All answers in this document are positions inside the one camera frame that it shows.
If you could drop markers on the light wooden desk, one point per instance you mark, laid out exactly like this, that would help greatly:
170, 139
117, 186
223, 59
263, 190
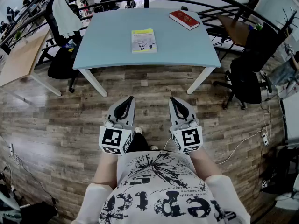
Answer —
18, 59

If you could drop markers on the small green plant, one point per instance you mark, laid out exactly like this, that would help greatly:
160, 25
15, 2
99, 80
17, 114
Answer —
258, 27

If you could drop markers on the white and yellow book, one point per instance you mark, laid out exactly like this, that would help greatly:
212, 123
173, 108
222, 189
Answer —
143, 41

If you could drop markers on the white printed t-shirt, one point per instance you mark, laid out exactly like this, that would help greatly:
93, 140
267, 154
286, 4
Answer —
161, 190

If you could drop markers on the dark wooden side table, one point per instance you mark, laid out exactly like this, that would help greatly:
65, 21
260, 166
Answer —
233, 29

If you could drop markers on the red book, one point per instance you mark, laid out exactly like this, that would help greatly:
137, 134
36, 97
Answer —
184, 18

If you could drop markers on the black coat rack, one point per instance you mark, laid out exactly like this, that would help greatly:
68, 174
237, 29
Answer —
288, 20

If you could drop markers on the black office chair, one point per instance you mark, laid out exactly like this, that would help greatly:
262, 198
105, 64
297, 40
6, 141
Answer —
247, 83
59, 64

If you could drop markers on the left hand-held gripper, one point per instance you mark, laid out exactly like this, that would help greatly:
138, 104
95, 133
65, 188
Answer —
112, 137

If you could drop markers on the blue bottle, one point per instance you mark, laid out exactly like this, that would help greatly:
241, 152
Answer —
71, 44

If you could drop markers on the white cloth on chair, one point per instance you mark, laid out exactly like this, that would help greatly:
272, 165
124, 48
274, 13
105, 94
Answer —
65, 15

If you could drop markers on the person's right forearm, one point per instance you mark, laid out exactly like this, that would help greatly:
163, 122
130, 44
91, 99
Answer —
204, 164

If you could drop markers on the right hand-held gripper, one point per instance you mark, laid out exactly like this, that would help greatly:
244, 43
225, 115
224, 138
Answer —
190, 137

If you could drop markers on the small black object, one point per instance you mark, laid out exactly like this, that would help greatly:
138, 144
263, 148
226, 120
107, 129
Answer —
184, 8

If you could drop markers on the black bag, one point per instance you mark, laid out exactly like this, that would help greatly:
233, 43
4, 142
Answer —
38, 212

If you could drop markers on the person's left forearm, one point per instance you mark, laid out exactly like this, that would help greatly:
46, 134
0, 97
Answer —
106, 169

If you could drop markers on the white power strip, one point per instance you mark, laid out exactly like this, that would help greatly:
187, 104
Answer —
11, 149
265, 137

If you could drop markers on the white shoe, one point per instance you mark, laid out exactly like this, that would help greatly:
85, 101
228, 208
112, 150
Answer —
153, 147
138, 130

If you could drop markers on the black trousers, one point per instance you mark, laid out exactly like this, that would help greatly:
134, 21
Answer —
139, 143

